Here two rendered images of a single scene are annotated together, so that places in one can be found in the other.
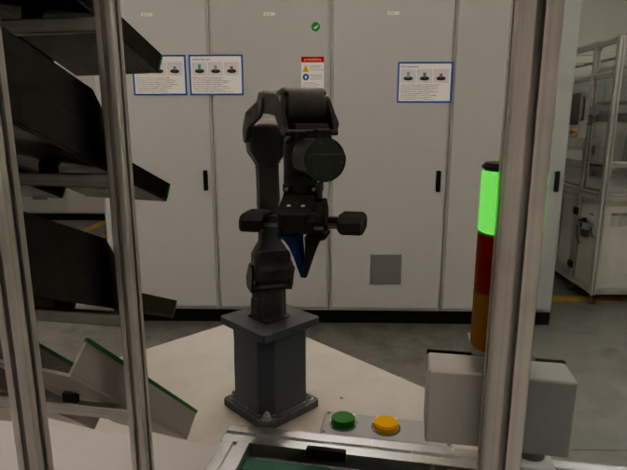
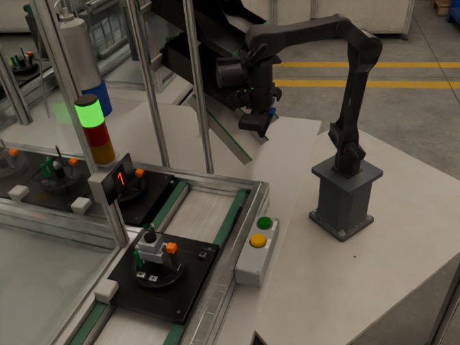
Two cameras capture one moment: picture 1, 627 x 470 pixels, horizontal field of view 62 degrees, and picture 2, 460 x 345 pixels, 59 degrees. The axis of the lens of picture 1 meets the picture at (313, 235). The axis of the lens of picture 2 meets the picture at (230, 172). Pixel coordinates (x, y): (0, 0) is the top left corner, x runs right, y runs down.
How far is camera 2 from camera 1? 1.28 m
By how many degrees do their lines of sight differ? 92
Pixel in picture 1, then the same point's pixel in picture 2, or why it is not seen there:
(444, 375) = not seen: hidden behind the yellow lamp
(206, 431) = (310, 194)
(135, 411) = (203, 129)
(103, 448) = (295, 161)
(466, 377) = not seen: hidden behind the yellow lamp
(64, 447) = (296, 150)
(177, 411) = (238, 150)
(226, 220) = not seen: outside the picture
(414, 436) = (247, 252)
